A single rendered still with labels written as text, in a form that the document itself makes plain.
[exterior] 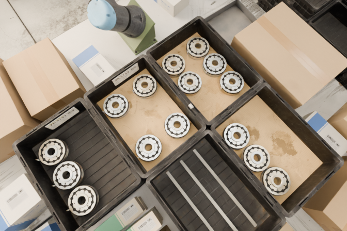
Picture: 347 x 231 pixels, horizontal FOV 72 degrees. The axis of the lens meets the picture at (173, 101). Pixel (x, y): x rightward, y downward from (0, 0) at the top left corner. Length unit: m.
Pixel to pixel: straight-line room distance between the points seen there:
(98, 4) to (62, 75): 0.33
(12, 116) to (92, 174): 0.38
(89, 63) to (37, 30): 1.33
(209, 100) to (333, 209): 0.60
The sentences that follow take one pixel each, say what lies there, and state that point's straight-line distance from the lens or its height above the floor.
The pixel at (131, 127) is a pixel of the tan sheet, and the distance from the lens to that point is 1.00.
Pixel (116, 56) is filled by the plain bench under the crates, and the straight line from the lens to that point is 1.28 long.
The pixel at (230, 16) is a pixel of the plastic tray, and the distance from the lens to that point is 1.42.
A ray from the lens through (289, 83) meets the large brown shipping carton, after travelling 1.08.
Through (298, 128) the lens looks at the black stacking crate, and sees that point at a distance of 1.06.
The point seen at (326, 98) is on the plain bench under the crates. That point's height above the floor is 0.70.
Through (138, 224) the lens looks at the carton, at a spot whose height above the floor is 0.88.
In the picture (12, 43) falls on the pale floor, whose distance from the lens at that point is 2.51.
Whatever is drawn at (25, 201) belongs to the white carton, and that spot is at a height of 0.88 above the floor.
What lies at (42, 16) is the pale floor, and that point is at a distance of 2.54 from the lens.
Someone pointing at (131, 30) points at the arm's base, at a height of 0.86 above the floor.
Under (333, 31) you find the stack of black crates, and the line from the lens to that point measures 2.05.
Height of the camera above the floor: 1.80
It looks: 72 degrees down
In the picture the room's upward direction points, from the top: 1 degrees clockwise
